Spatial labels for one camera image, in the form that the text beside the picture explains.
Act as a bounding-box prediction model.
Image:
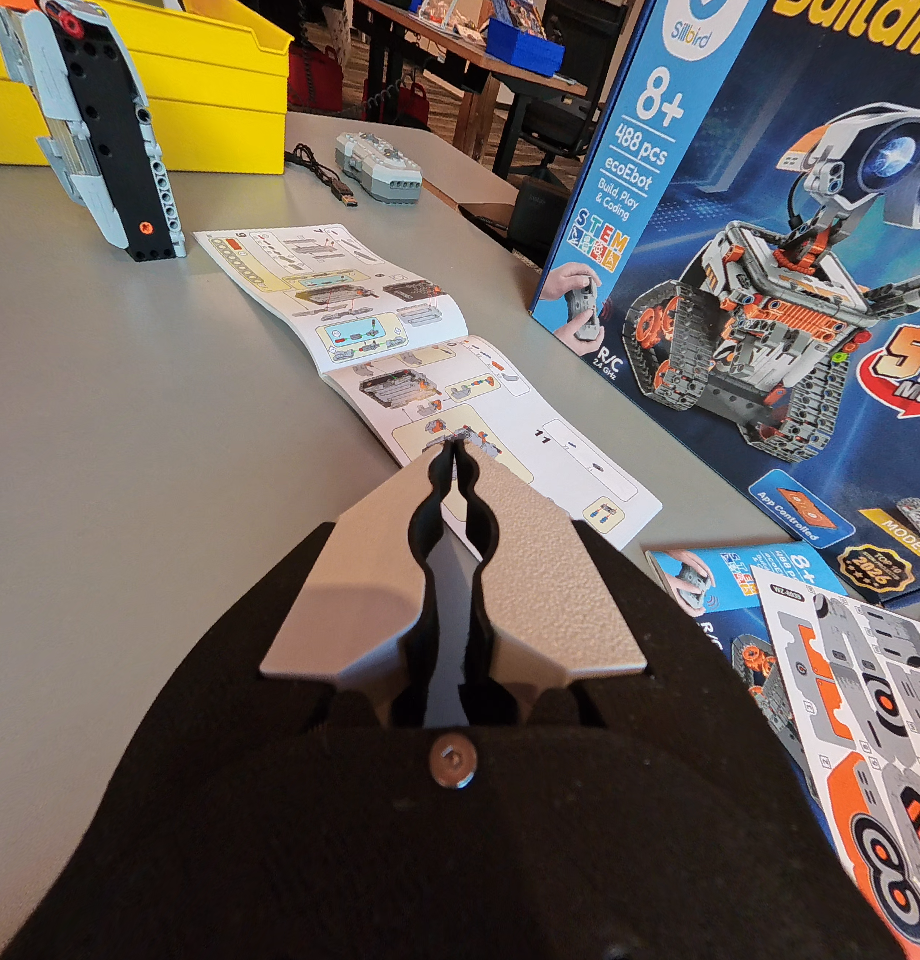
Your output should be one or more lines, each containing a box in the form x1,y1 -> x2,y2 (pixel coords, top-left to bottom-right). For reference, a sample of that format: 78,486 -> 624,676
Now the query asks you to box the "blue robot kit box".
531,0 -> 920,609

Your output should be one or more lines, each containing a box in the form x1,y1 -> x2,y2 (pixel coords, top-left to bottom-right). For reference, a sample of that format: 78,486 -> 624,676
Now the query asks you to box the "grey black robot body model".
0,0 -> 187,262

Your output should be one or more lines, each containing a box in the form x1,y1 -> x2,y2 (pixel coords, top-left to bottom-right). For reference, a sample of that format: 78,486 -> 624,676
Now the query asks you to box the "sticker sheet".
752,566 -> 920,960

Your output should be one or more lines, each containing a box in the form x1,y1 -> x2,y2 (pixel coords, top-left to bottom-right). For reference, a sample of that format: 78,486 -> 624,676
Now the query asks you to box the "red bag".
362,75 -> 431,130
287,45 -> 344,114

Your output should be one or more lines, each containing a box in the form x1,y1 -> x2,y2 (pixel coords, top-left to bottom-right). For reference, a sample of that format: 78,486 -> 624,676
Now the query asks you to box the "blue closed booklet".
646,536 -> 869,826

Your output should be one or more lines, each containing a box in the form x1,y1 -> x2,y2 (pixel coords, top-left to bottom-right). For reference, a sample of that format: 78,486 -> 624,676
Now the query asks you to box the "instruction booklet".
193,223 -> 663,552

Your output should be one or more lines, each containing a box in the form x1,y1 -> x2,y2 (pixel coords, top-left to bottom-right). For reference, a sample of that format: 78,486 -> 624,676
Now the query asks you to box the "clear plastic tray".
415,0 -> 491,24

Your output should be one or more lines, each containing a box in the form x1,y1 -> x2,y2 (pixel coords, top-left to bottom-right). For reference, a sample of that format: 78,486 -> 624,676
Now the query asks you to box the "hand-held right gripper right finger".
455,441 -> 648,726

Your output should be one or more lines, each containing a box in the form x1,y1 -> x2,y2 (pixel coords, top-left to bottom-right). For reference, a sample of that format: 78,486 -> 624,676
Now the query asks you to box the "grey battery box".
334,131 -> 423,205

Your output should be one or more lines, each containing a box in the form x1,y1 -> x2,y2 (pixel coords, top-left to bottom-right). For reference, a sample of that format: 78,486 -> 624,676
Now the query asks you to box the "wooden table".
355,0 -> 588,162

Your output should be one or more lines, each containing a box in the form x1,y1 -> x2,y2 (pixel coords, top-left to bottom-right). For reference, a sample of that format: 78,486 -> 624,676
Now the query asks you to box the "black office chair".
505,71 -> 626,181

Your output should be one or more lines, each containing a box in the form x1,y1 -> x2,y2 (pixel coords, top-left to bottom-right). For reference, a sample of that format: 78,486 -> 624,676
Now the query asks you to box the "black electronic device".
460,176 -> 573,267

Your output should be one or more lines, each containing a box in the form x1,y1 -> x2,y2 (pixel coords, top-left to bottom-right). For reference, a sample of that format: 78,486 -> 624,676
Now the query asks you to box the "blue plastic bin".
486,18 -> 566,76

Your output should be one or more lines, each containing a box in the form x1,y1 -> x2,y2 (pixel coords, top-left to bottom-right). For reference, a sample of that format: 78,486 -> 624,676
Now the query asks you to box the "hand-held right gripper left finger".
259,441 -> 455,727

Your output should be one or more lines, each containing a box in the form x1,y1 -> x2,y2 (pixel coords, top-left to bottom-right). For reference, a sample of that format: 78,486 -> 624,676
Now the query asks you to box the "black usb cable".
283,142 -> 359,210

